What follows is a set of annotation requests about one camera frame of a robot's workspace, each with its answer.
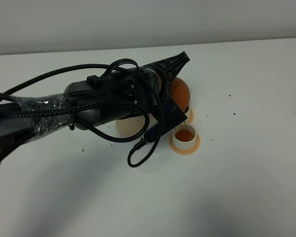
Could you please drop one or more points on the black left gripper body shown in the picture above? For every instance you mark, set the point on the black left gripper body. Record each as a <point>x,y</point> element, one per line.
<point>129,86</point>

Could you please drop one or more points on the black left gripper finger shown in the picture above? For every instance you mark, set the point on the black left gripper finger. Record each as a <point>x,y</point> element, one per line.
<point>165,70</point>

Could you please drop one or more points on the brown clay teapot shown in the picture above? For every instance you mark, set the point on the brown clay teapot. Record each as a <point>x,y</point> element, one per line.
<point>180,93</point>

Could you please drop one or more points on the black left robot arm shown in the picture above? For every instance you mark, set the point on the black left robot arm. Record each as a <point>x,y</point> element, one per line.
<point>85,105</point>

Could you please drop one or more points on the beige round teapot saucer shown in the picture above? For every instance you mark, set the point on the beige round teapot saucer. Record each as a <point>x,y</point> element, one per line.
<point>129,126</point>

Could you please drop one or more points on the far white teacup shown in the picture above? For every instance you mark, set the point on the far white teacup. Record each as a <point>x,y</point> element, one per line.
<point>187,113</point>

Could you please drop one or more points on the white teacup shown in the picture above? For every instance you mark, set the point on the white teacup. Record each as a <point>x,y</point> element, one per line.
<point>187,113</point>
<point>184,137</point>

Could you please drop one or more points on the far orange coaster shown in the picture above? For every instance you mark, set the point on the far orange coaster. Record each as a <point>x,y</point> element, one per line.
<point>191,116</point>

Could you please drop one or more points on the orange coaster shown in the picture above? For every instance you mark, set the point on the orange coaster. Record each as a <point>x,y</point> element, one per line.
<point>185,152</point>
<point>191,116</point>

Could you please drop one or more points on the near white teacup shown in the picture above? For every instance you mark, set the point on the near white teacup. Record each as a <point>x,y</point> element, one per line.
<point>184,137</point>

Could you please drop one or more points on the near orange coaster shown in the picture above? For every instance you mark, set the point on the near orange coaster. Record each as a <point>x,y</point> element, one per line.
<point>185,152</point>

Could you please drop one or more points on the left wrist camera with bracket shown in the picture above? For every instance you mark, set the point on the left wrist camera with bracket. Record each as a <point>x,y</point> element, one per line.
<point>172,117</point>

